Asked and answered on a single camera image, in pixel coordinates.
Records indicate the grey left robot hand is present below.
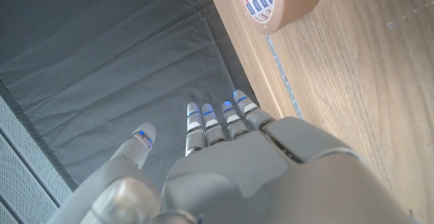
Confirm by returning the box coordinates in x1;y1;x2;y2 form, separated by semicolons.
47;90;421;224

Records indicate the grey tape table outline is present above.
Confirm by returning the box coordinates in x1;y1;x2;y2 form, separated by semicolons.
265;35;304;120

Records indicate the brown tape roll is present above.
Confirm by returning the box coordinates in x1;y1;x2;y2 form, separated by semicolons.
237;0;329;35

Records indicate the dark curtain backdrop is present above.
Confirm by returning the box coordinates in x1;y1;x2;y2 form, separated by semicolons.
0;0;262;187

